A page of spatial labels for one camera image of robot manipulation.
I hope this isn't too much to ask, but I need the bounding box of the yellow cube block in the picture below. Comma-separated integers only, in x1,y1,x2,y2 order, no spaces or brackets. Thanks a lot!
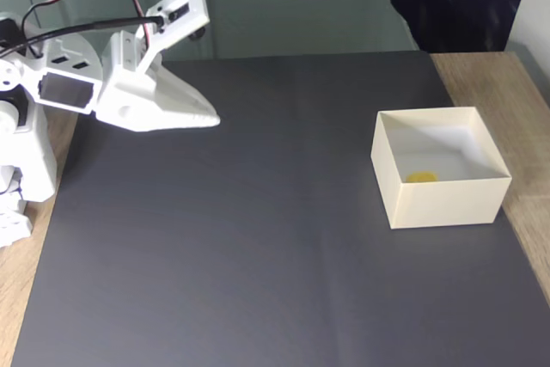
405,170,440,185

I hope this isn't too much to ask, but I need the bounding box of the dark hanging garment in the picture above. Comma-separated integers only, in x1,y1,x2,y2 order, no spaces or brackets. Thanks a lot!
367,0,539,54

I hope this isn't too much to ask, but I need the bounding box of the white open box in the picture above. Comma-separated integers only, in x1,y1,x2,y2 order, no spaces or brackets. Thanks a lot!
370,105,513,230

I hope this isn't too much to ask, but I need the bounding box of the pale green plain door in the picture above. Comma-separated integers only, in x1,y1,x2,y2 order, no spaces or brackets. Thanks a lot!
205,0,420,60

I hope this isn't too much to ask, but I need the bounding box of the black camera cable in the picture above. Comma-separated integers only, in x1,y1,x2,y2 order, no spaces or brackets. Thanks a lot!
0,15,165,59

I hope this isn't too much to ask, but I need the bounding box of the dark grey table mat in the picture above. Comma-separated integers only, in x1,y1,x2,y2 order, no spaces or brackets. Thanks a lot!
10,50,550,367

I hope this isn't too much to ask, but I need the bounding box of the white gripper camera mount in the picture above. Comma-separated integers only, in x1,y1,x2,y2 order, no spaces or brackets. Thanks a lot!
105,0,211,84

